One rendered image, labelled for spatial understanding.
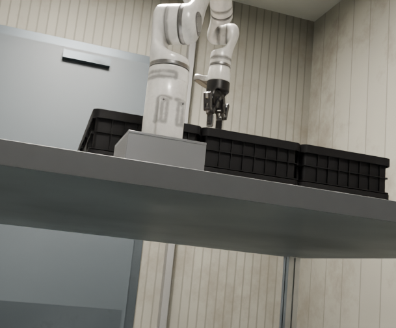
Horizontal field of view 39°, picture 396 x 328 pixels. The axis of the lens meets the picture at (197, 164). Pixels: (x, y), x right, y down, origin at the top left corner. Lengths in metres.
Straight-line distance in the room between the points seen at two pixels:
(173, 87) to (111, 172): 0.38
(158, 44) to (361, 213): 0.57
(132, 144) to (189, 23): 0.31
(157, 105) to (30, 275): 2.94
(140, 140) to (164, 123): 0.08
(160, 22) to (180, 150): 0.31
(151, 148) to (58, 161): 0.30
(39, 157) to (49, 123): 3.27
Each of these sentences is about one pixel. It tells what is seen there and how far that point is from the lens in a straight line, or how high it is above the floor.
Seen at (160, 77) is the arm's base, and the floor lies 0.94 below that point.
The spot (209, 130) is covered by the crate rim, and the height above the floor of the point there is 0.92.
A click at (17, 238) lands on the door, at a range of 4.02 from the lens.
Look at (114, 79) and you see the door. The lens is 4.29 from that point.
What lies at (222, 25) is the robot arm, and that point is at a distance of 1.81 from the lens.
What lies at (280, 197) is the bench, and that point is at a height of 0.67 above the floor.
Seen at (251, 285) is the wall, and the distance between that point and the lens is 4.44.
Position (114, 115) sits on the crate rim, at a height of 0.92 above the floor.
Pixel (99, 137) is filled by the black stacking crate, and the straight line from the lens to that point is 1.46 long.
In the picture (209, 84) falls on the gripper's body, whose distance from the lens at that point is 1.78.
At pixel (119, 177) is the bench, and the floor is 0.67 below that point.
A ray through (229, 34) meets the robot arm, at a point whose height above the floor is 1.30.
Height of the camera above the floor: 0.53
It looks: 11 degrees up
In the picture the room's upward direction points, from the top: 6 degrees clockwise
